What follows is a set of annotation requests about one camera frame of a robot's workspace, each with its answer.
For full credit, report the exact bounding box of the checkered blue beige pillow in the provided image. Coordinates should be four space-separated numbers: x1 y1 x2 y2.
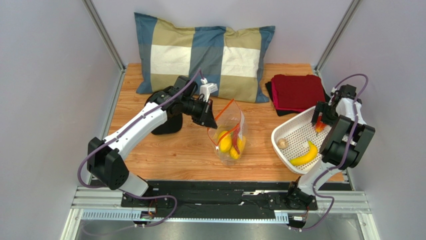
134 13 276 103

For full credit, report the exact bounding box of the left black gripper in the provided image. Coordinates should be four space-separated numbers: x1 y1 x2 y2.
181 97 218 130

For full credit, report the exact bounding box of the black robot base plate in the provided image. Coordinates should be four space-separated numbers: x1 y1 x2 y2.
121 180 318 220

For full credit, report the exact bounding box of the yellow toy mango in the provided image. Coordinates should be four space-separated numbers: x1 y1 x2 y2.
217 130 233 153
229 135 247 160

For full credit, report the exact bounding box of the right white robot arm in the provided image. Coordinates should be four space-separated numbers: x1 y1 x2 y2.
287 84 376 205

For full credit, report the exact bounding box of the red toy chili pepper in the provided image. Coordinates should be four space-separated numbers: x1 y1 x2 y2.
231 127 241 154

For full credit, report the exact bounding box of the aluminium frame rail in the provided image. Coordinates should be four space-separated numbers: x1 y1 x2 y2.
61 187 380 240

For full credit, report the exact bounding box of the dark red folded cloth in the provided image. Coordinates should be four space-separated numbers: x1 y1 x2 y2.
271 74 326 112

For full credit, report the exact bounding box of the yellow toy banana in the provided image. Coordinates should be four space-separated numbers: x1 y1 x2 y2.
289 140 319 166

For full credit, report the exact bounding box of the beige toy garlic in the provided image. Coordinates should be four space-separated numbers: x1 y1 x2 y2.
276 138 289 150

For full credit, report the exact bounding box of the white perforated plastic basket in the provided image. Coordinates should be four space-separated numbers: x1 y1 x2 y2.
271 106 331 175

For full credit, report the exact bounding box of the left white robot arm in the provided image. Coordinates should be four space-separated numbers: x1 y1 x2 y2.
85 76 218 196

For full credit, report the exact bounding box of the red toy bell pepper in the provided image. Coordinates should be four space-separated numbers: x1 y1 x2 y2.
314 115 327 134

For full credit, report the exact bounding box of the black baseball cap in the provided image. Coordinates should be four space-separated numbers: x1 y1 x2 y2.
151 108 183 136

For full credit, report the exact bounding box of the clear zip top bag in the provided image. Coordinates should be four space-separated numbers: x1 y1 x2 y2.
207 99 248 166

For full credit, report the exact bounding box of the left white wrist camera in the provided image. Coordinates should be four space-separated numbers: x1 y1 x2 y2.
198 78 218 102

